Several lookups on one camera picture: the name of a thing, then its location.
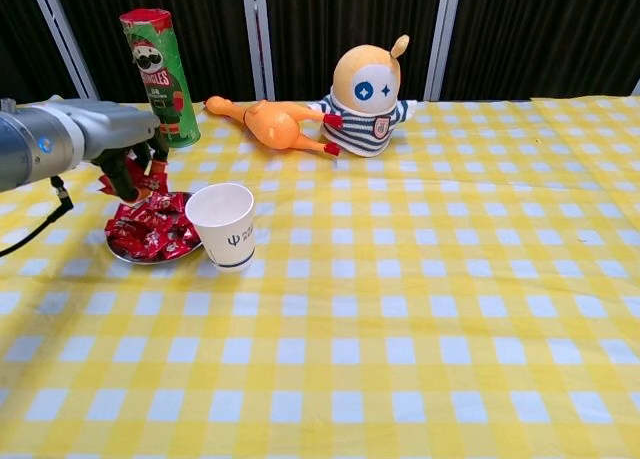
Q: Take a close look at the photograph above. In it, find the yellow white checkered tablecloth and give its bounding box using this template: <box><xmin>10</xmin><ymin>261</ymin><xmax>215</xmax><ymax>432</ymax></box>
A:
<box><xmin>0</xmin><ymin>94</ymin><xmax>640</xmax><ymax>459</ymax></box>

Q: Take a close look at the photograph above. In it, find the round metal plate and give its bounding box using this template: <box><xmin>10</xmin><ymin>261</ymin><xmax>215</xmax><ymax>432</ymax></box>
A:
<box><xmin>105</xmin><ymin>191</ymin><xmax>205</xmax><ymax>266</ymax></box>

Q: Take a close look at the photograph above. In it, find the green red Pringles can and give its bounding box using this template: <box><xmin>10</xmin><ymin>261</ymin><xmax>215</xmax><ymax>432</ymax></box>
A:
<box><xmin>118</xmin><ymin>8</ymin><xmax>202</xmax><ymax>149</ymax></box>

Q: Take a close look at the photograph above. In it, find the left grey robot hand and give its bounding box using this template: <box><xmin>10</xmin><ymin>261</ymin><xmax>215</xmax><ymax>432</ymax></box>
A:
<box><xmin>78</xmin><ymin>102</ymin><xmax>171</xmax><ymax>204</ymax></box>

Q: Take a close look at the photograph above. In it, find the red candy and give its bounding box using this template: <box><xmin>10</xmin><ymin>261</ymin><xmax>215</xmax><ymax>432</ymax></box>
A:
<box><xmin>97</xmin><ymin>153</ymin><xmax>169</xmax><ymax>196</ymax></box>
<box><xmin>159</xmin><ymin>236</ymin><xmax>201</xmax><ymax>259</ymax></box>
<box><xmin>148</xmin><ymin>192</ymin><xmax>194</xmax><ymax>215</ymax></box>
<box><xmin>157</xmin><ymin>213</ymin><xmax>196</xmax><ymax>235</ymax></box>
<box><xmin>135</xmin><ymin>223</ymin><xmax>167</xmax><ymax>245</ymax></box>
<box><xmin>104</xmin><ymin>217</ymin><xmax>136</xmax><ymax>240</ymax></box>
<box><xmin>112</xmin><ymin>236</ymin><xmax>156</xmax><ymax>260</ymax></box>

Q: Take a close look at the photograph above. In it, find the orange rubber chicken toy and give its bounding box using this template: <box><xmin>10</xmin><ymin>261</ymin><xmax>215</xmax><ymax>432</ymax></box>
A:
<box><xmin>204</xmin><ymin>95</ymin><xmax>344</xmax><ymax>158</ymax></box>

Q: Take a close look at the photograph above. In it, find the black pleated curtain panel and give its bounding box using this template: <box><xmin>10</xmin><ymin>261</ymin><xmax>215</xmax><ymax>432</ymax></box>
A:
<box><xmin>263</xmin><ymin>0</ymin><xmax>446</xmax><ymax>102</ymax></box>
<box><xmin>442</xmin><ymin>0</ymin><xmax>640</xmax><ymax>101</ymax></box>
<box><xmin>49</xmin><ymin>0</ymin><xmax>259</xmax><ymax>104</ymax></box>
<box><xmin>0</xmin><ymin>0</ymin><xmax>76</xmax><ymax>111</ymax></box>

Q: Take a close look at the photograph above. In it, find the white paper cup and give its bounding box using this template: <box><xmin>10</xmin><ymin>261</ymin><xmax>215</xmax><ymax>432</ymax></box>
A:
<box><xmin>184</xmin><ymin>182</ymin><xmax>257</xmax><ymax>273</ymax></box>

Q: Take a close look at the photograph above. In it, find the yellow plush striped sweater toy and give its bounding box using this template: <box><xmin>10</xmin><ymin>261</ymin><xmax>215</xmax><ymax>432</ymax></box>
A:
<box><xmin>305</xmin><ymin>33</ymin><xmax>419</xmax><ymax>159</ymax></box>

